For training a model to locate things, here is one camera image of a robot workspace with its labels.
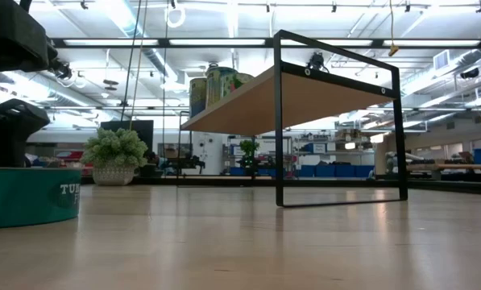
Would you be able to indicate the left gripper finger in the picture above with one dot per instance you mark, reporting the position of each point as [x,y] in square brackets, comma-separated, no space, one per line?
[2,137]

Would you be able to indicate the tin can green patterned label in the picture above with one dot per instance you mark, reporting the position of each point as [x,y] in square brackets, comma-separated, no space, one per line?
[239,81]

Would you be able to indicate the black overhead light bar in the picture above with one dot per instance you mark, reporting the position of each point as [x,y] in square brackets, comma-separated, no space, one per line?
[59,42]

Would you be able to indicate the green potted plant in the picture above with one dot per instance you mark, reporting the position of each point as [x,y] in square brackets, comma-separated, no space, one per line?
[113,149]

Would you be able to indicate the small background plant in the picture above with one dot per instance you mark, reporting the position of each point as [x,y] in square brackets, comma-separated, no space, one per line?
[249,149]

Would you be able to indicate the metal shelving unit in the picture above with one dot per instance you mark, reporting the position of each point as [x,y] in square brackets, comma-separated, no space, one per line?
[337,152]

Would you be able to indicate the wooden workbench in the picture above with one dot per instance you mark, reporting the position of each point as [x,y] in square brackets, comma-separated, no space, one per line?
[453,166]

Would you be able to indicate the black aluminium table frame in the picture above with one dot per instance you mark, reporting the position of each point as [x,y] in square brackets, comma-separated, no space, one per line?
[224,182]

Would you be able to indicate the black overhead camera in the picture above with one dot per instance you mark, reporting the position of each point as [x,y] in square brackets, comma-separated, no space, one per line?
[316,61]

